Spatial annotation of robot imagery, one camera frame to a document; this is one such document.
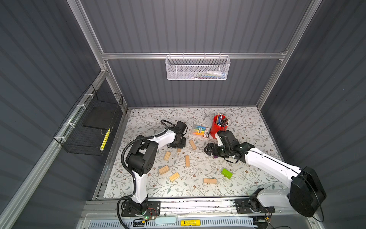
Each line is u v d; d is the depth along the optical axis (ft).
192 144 3.24
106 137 2.28
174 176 2.76
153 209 2.38
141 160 1.72
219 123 3.17
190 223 2.23
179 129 2.60
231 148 2.10
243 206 2.38
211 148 2.47
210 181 2.70
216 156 2.98
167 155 3.02
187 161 2.99
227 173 2.74
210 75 3.02
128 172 1.70
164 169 2.77
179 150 3.11
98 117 2.57
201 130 3.44
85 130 2.36
